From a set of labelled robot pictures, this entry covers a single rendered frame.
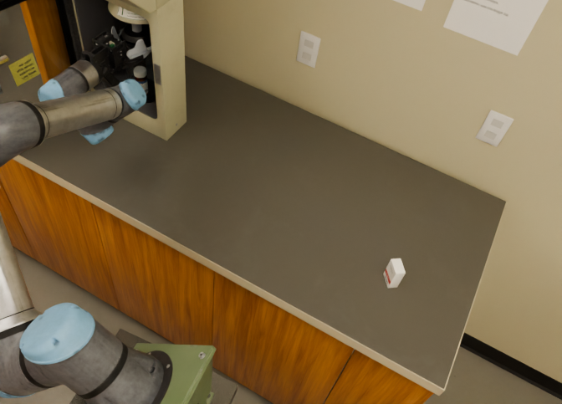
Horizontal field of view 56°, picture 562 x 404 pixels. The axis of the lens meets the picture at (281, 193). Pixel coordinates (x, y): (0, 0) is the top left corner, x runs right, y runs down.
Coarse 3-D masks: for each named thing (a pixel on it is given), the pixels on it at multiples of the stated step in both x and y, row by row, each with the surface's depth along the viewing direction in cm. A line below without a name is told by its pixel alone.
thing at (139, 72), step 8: (120, 32) 152; (128, 48) 151; (136, 64) 155; (144, 64) 155; (152, 64) 158; (128, 72) 159; (136, 72) 157; (144, 72) 158; (152, 72) 160; (136, 80) 160; (144, 80) 160; (152, 80) 162; (144, 88) 162; (152, 88) 164
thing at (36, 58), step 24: (0, 0) 130; (48, 0) 140; (0, 24) 133; (24, 24) 139; (48, 24) 144; (0, 48) 137; (24, 48) 142; (48, 48) 149; (0, 72) 141; (24, 72) 147; (48, 72) 153; (0, 96) 145; (24, 96) 151
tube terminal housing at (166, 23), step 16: (112, 0) 137; (160, 0) 131; (176, 0) 138; (144, 16) 135; (160, 16) 134; (176, 16) 141; (160, 32) 137; (176, 32) 144; (160, 48) 141; (176, 48) 148; (160, 64) 145; (176, 64) 152; (176, 80) 156; (160, 96) 154; (176, 96) 161; (160, 112) 160; (176, 112) 165; (144, 128) 169; (160, 128) 165; (176, 128) 170
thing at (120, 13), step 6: (108, 6) 145; (114, 6) 142; (114, 12) 143; (120, 12) 142; (126, 12) 141; (120, 18) 142; (126, 18) 142; (132, 18) 142; (138, 18) 142; (144, 18) 142
